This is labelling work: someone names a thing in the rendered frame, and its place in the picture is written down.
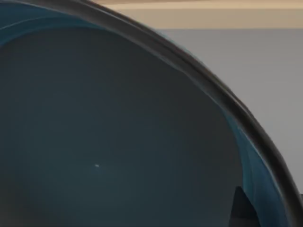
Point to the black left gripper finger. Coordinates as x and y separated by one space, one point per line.
241 210

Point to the dark blue bowl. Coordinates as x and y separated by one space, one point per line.
113 113

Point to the wooden cupboard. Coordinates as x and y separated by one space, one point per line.
213 16

